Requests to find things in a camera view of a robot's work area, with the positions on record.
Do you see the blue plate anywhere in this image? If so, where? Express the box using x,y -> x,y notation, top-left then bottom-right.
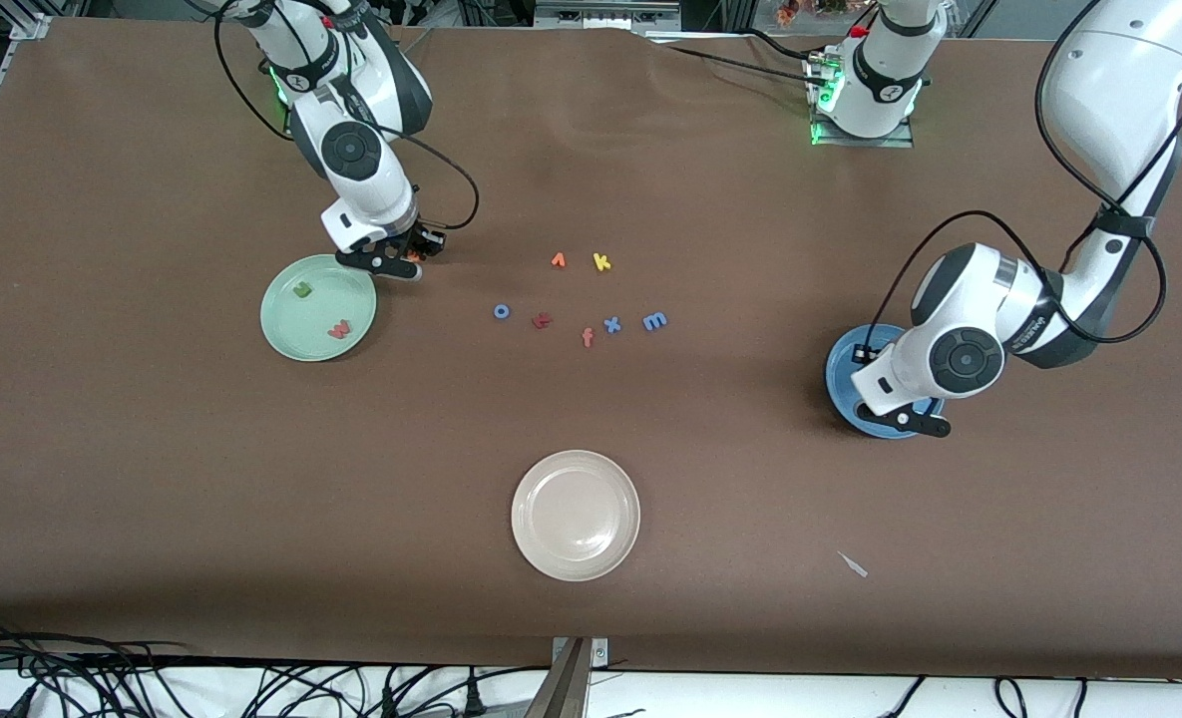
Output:
825,323 -> 948,440

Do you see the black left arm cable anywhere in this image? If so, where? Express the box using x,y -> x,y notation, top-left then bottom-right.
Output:
853,0 -> 1182,363

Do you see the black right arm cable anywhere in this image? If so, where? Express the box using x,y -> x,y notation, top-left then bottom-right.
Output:
213,0 -> 481,260

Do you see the beige plate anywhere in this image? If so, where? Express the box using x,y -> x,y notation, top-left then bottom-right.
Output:
511,449 -> 642,583

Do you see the dark grey metal pole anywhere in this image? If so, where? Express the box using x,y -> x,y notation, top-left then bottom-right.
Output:
523,638 -> 593,718

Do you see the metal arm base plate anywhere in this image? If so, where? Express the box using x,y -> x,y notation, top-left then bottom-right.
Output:
808,48 -> 917,150

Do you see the light green plate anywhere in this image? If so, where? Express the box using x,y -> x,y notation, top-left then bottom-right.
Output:
259,253 -> 379,363

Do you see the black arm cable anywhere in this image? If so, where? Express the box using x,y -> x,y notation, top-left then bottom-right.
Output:
853,0 -> 1182,363
213,0 -> 481,260

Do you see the silver metal clamp bracket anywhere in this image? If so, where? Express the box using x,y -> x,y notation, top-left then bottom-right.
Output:
552,637 -> 609,667

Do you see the brown table cover sheet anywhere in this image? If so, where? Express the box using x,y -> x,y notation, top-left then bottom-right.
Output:
0,15 -> 1182,681

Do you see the grey metal box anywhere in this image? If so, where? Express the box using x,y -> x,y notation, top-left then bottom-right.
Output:
534,0 -> 682,31

